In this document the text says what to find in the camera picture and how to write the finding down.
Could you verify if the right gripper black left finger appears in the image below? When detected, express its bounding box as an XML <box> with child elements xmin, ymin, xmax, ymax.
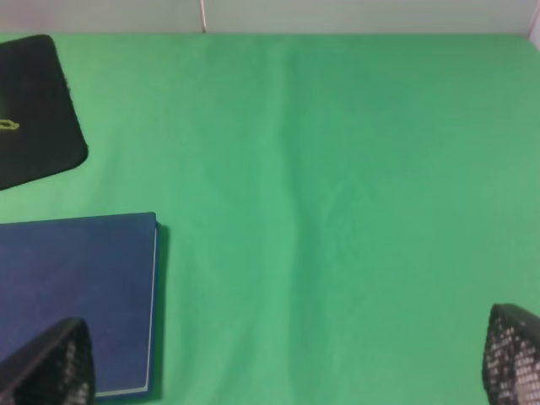
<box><xmin>1</xmin><ymin>318</ymin><xmax>95</xmax><ymax>405</ymax></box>

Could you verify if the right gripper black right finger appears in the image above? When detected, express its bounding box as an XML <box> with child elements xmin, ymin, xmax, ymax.
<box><xmin>482</xmin><ymin>304</ymin><xmax>539</xmax><ymax>405</ymax></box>

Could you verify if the blue hardcover notebook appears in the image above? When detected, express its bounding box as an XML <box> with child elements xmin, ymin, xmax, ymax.
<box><xmin>1</xmin><ymin>213</ymin><xmax>159</xmax><ymax>398</ymax></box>

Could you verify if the black green snake mouse pad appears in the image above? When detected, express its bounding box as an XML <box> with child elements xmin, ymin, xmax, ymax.
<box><xmin>1</xmin><ymin>35</ymin><xmax>89</xmax><ymax>190</ymax></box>

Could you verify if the green tablecloth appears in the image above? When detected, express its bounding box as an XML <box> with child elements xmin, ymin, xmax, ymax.
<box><xmin>1</xmin><ymin>35</ymin><xmax>539</xmax><ymax>404</ymax></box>

